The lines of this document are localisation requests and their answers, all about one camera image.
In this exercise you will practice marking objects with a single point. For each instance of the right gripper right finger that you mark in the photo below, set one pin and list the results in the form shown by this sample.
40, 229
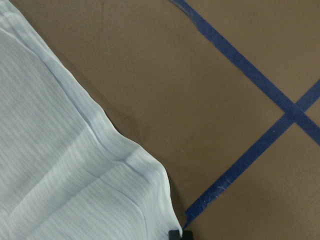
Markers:
187, 235

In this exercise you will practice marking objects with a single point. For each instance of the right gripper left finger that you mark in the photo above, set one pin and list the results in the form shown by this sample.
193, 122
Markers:
174, 235

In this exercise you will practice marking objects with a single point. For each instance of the light blue button-up shirt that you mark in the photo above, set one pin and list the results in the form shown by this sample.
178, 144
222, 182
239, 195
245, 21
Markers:
66, 173

